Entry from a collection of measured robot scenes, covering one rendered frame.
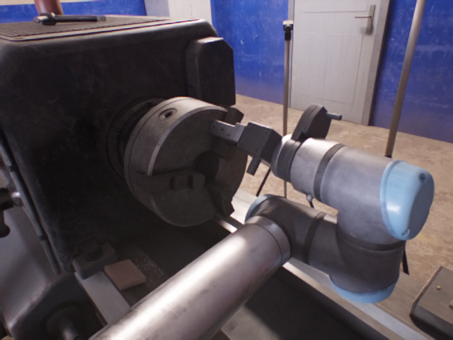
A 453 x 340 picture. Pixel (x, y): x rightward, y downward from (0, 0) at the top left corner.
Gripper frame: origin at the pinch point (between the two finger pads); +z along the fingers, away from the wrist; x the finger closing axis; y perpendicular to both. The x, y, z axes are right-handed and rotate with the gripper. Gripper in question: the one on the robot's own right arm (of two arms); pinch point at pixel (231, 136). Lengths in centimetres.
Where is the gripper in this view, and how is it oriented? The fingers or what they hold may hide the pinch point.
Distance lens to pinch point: 62.9
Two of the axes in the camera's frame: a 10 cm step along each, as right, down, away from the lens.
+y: -4.4, 9.0, 0.0
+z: -6.7, -3.2, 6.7
